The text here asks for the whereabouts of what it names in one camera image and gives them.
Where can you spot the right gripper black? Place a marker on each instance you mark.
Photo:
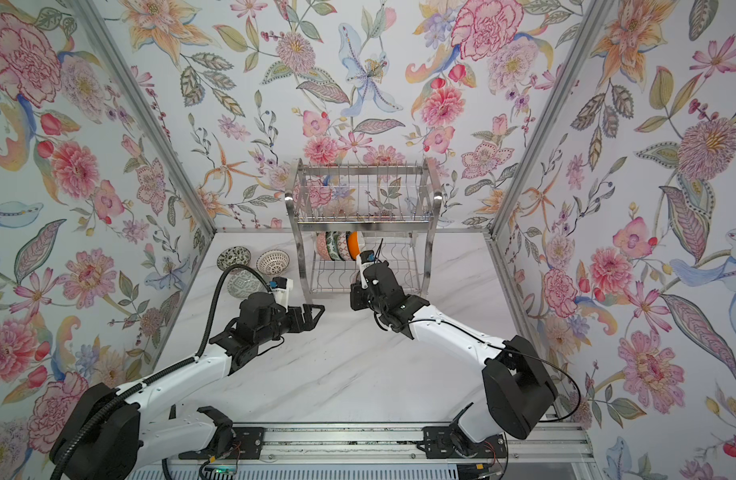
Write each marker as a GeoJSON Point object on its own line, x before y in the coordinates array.
{"type": "Point", "coordinates": [358, 292]}

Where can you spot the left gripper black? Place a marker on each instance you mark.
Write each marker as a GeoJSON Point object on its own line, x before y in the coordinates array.
{"type": "Point", "coordinates": [308, 323]}

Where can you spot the pink bowl dark floral inside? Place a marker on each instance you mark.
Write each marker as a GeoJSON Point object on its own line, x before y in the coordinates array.
{"type": "Point", "coordinates": [322, 246]}

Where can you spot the green leaf patterned bowl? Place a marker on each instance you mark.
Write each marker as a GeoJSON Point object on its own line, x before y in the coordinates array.
{"type": "Point", "coordinates": [332, 244]}

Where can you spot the stainless steel dish rack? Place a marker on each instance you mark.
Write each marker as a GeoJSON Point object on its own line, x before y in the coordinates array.
{"type": "Point", "coordinates": [396, 207]}

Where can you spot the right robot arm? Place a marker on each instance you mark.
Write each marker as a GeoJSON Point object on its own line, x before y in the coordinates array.
{"type": "Point", "coordinates": [517, 387]}

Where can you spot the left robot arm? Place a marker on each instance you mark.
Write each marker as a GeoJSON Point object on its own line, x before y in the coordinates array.
{"type": "Point", "coordinates": [114, 431]}

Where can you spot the brown white patterned bowl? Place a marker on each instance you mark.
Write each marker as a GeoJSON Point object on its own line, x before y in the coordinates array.
{"type": "Point", "coordinates": [273, 262]}

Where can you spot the green geometric patterned bowl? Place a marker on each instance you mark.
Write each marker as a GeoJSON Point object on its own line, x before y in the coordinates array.
{"type": "Point", "coordinates": [242, 283]}

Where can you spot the dark floral patterned bowl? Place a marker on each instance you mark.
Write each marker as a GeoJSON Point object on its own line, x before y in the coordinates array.
{"type": "Point", "coordinates": [236, 255]}

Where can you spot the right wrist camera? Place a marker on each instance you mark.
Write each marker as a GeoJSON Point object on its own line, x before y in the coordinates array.
{"type": "Point", "coordinates": [365, 259]}

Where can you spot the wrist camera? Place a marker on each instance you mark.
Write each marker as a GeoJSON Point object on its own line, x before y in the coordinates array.
{"type": "Point", "coordinates": [281, 288]}
{"type": "Point", "coordinates": [365, 259]}

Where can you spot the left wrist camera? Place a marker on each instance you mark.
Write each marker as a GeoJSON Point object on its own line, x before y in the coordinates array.
{"type": "Point", "coordinates": [281, 288]}

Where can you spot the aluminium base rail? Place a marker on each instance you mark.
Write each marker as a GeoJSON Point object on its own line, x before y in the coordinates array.
{"type": "Point", "coordinates": [394, 442]}

